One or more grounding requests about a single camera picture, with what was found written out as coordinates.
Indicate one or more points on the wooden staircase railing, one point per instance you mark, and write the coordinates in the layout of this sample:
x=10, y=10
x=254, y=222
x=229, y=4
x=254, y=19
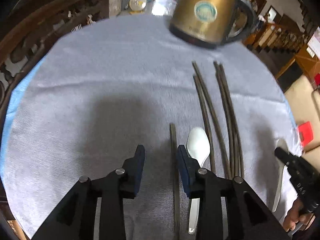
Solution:
x=270, y=36

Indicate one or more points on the person right hand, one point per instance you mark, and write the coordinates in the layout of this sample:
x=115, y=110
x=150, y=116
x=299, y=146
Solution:
x=293, y=217

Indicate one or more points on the blue under cloth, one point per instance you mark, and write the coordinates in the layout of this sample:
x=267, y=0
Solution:
x=14, y=102

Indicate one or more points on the white plastic spoon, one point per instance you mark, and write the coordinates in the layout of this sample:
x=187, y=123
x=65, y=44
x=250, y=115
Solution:
x=281, y=143
x=198, y=147

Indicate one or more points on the white floor fan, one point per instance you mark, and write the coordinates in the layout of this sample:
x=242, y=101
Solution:
x=137, y=6

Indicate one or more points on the gold electric kettle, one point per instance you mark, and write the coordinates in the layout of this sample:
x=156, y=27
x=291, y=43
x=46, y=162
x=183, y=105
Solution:
x=208, y=23

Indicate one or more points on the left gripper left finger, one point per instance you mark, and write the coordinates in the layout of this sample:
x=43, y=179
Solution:
x=74, y=215

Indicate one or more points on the grey table cloth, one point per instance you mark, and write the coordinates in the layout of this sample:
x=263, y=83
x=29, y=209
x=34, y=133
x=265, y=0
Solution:
x=118, y=83

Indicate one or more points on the dark chopstick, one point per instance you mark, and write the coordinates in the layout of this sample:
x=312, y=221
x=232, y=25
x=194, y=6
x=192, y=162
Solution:
x=206, y=122
x=175, y=181
x=209, y=105
x=227, y=106
x=240, y=173

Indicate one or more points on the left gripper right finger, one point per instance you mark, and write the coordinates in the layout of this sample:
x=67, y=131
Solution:
x=247, y=215

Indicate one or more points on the carved dark wooden sideboard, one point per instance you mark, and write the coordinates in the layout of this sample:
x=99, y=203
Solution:
x=31, y=30

